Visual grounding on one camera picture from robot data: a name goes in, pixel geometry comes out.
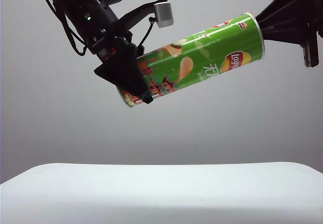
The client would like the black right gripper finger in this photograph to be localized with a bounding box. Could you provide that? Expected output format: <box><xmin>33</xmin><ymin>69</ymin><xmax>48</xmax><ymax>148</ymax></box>
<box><xmin>255</xmin><ymin>0</ymin><xmax>308</xmax><ymax>27</ymax></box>
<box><xmin>259</xmin><ymin>23</ymin><xmax>307</xmax><ymax>46</ymax></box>

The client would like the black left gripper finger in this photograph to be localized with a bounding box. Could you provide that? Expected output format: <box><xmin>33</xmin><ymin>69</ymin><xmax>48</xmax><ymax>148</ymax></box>
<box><xmin>93</xmin><ymin>43</ymin><xmax>153</xmax><ymax>105</ymax></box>

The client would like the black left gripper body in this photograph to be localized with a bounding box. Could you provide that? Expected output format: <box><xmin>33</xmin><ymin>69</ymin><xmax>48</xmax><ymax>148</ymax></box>
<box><xmin>85</xmin><ymin>22</ymin><xmax>142</xmax><ymax>61</ymax></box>

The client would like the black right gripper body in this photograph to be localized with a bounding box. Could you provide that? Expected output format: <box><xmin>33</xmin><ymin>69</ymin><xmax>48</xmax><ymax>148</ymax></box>
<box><xmin>269</xmin><ymin>0</ymin><xmax>323</xmax><ymax>69</ymax></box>

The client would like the green potato chip tub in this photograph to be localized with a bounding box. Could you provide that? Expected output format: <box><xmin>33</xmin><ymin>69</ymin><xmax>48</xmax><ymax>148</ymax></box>
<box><xmin>116</xmin><ymin>12</ymin><xmax>265</xmax><ymax>108</ymax></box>

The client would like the thin black camera cable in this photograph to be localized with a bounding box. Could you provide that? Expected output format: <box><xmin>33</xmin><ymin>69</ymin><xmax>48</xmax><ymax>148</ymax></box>
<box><xmin>137</xmin><ymin>16</ymin><xmax>155</xmax><ymax>50</ymax></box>

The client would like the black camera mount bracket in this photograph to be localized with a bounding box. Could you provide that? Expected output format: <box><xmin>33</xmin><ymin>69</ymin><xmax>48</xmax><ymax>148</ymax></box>
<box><xmin>117</xmin><ymin>0</ymin><xmax>169</xmax><ymax>31</ymax></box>

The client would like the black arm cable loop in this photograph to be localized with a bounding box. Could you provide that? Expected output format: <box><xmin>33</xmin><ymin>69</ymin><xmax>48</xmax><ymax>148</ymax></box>
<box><xmin>36</xmin><ymin>0</ymin><xmax>88</xmax><ymax>57</ymax></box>

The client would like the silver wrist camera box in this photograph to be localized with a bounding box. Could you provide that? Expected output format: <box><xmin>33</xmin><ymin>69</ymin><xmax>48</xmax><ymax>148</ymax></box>
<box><xmin>153</xmin><ymin>1</ymin><xmax>175</xmax><ymax>29</ymax></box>

